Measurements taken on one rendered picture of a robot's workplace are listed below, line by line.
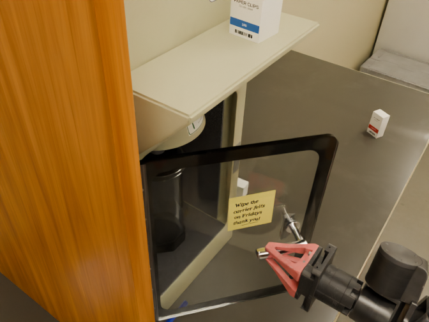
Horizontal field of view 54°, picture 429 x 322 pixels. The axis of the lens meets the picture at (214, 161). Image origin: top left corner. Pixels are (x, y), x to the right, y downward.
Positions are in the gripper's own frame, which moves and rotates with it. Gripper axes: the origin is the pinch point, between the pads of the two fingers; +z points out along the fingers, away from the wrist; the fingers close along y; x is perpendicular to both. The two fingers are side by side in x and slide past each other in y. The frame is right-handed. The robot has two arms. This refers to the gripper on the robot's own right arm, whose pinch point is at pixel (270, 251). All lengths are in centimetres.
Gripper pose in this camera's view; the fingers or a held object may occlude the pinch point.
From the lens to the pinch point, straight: 71.0
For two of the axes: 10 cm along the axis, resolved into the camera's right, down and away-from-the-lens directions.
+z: -8.2, -3.9, 4.2
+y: 0.4, -7.7, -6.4
